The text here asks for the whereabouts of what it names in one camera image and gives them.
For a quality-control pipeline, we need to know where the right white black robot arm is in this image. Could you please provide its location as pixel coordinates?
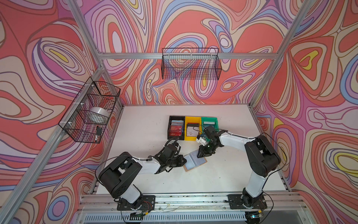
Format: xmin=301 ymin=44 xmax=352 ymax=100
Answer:
xmin=196 ymin=126 xmax=281 ymax=209

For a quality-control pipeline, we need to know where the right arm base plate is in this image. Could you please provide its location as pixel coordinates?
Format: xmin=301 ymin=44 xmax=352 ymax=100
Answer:
xmin=227 ymin=193 xmax=268 ymax=210

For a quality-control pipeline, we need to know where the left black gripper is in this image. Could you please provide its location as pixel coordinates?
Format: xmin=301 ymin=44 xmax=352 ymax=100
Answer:
xmin=165 ymin=155 xmax=188 ymax=168

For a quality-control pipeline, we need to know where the left black wire basket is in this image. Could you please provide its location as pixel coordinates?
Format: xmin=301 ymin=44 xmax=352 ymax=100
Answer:
xmin=58 ymin=77 xmax=121 ymax=144

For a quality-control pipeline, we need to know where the back black wire basket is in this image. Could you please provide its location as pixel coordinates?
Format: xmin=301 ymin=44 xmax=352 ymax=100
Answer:
xmin=161 ymin=47 xmax=222 ymax=80

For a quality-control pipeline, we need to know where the black wire basket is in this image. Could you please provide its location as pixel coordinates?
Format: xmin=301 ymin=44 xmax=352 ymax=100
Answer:
xmin=161 ymin=47 xmax=222 ymax=80
xmin=58 ymin=77 xmax=121 ymax=144

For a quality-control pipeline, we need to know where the black plastic bin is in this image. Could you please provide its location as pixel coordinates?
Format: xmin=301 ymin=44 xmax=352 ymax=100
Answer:
xmin=167 ymin=116 xmax=186 ymax=141

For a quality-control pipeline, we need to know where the green plastic bin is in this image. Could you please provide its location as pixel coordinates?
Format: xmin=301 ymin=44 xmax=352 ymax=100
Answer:
xmin=201 ymin=117 xmax=219 ymax=130

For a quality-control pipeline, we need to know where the white roll in basket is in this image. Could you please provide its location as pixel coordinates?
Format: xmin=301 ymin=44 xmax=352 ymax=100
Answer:
xmin=88 ymin=107 xmax=110 ymax=125

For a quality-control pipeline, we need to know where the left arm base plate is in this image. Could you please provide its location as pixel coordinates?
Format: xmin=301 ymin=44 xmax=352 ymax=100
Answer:
xmin=117 ymin=195 xmax=156 ymax=211

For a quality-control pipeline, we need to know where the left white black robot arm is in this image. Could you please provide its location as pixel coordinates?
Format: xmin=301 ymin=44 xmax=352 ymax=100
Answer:
xmin=95 ymin=138 xmax=186 ymax=210

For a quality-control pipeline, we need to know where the white black cards stack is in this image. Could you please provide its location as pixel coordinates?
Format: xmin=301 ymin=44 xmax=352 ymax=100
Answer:
xmin=186 ymin=123 xmax=200 ymax=137

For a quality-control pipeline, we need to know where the yellow plastic bin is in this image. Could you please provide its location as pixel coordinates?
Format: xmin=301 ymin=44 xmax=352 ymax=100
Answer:
xmin=184 ymin=116 xmax=202 ymax=141

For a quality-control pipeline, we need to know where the red VIP cards stack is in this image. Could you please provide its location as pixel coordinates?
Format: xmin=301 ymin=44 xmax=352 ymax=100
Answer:
xmin=169 ymin=120 xmax=184 ymax=136

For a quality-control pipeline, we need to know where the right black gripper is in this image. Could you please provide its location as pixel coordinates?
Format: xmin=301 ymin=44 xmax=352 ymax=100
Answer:
xmin=197 ymin=140 xmax=220 ymax=158

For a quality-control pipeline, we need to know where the tan leather card holder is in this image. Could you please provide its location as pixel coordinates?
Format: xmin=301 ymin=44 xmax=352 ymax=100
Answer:
xmin=183 ymin=150 xmax=207 ymax=172

